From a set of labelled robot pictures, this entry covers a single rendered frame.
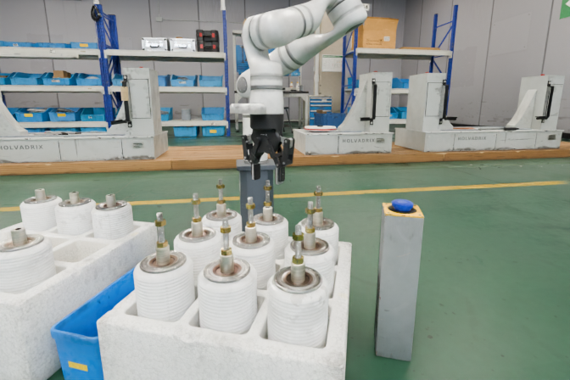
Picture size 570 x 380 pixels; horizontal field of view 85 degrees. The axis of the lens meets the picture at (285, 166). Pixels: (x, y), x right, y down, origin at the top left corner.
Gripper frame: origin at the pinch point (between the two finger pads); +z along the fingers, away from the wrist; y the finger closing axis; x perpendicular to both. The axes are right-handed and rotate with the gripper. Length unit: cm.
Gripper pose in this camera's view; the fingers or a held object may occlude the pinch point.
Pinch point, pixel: (267, 176)
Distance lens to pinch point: 71.6
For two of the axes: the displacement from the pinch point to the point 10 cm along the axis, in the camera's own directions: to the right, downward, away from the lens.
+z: 0.0, 9.8, 2.0
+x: -6.0, 1.6, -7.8
